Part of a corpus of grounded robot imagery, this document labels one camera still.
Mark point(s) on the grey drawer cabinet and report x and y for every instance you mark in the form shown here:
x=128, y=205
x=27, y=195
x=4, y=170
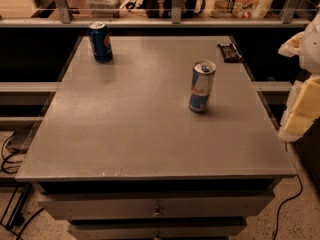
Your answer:
x=119, y=141

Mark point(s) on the upper drawer knob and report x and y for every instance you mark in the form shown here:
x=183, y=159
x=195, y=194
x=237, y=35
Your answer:
x=157, y=213

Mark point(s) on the Red Bull can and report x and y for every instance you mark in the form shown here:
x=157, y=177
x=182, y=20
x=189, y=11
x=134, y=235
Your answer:
x=201, y=85

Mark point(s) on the printed snack bag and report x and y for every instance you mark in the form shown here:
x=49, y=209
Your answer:
x=242, y=9

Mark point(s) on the black snack wrapper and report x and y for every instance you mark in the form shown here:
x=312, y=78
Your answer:
x=230, y=53

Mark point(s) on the grey metal shelf rail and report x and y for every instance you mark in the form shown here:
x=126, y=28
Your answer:
x=77, y=13

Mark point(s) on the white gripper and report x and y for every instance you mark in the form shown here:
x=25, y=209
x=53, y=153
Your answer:
x=312, y=49

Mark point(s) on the blue Pepsi can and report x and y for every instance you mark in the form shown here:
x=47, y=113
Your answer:
x=99, y=36

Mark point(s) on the black device on shelf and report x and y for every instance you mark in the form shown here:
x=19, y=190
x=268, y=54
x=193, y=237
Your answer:
x=163, y=8

